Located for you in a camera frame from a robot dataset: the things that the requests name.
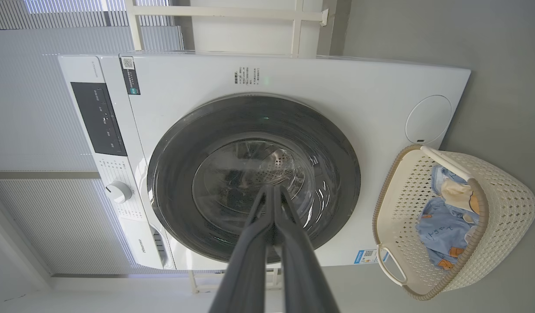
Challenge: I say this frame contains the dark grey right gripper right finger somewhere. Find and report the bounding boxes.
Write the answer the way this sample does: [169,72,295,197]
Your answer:
[274,186,341,313]

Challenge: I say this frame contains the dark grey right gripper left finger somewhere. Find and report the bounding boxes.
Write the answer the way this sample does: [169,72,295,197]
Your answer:
[209,185,276,313]

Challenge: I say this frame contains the black round glass washer door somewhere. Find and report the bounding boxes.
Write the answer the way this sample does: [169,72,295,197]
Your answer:
[147,93,362,263]

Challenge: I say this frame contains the blue garment with writing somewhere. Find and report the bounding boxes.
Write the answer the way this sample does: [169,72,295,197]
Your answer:
[416,198,473,270]

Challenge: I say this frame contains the blue and cream garment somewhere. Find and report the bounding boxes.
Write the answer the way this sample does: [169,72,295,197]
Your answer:
[431,165,481,216]

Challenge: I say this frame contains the steel perforated washer drum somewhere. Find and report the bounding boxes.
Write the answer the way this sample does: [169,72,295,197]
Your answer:
[193,138,316,237]

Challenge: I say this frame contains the white washing machine dial knob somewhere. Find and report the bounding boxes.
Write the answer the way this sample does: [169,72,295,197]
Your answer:
[105,181,132,204]

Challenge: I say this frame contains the white front-load washing machine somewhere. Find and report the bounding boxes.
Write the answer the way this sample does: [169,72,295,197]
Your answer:
[58,52,471,271]

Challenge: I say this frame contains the black washing machine display panel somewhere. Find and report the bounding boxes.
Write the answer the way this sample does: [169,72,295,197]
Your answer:
[70,82,127,157]

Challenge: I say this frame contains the blue energy label sticker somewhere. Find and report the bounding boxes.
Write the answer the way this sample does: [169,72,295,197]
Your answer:
[353,249,389,264]

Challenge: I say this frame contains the white detergent drawer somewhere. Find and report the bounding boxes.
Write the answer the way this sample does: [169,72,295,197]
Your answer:
[120,216,176,270]

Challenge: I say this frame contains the round white filter cover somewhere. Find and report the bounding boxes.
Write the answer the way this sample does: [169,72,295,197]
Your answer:
[405,95,452,145]

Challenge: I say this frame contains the cream perforated plastic laundry basket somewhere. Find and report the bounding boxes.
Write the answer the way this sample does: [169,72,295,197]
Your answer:
[372,145,535,301]

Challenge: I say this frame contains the black QR code sticker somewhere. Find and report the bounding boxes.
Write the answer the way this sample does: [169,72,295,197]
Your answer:
[120,57,141,95]

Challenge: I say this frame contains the white metal frame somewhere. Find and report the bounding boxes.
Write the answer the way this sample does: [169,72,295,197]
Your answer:
[124,0,329,59]

